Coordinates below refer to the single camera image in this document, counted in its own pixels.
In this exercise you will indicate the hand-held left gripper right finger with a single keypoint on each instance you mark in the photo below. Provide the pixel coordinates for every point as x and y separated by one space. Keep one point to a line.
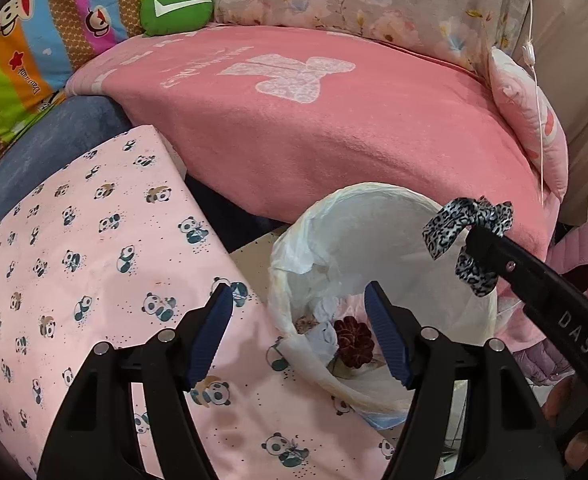
386 332

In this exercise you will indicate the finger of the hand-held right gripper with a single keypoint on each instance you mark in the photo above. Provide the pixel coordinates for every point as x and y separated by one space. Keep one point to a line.
498 257

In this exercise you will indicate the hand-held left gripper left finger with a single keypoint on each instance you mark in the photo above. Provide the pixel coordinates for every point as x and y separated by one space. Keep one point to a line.
211 335

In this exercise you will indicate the dark red velvet scrunchie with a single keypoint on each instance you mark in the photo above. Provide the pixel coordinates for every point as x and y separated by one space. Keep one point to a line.
353 342

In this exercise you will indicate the leopard print scrunchie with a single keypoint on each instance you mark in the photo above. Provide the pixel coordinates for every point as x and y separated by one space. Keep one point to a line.
446 222

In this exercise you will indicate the grey sock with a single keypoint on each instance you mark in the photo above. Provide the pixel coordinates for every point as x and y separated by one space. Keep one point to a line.
324 342

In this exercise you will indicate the bin with white liner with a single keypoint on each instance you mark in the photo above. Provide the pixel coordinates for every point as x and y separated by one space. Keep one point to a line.
398 230

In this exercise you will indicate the person's right hand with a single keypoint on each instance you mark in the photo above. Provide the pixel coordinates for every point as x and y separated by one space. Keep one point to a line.
561 402

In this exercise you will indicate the pink panda print sheet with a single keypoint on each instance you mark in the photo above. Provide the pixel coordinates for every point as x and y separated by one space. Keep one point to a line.
99 310

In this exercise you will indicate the pink pillow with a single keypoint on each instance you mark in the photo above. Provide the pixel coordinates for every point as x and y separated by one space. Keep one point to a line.
518 95

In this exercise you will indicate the beige curtain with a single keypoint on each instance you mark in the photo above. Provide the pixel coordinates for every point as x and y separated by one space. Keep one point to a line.
578 85

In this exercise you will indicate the pink blanket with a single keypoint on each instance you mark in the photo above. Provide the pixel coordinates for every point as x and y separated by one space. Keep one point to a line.
324 150

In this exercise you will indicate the blue grey pillow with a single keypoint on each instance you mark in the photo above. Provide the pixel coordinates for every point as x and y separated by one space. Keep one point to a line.
39 145

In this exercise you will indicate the floral duvet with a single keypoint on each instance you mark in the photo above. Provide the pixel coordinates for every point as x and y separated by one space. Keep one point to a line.
398 0

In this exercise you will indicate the green cushion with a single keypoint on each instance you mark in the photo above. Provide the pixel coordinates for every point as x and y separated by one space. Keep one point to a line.
176 10

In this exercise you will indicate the colourful monkey print quilt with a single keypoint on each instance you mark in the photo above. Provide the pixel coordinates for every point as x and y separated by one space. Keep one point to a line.
49 35

